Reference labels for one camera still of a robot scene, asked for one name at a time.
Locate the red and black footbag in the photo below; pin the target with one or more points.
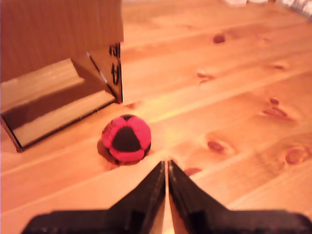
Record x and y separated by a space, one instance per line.
126 139

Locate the cardboard dice tower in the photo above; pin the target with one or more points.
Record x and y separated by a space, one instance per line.
61 29

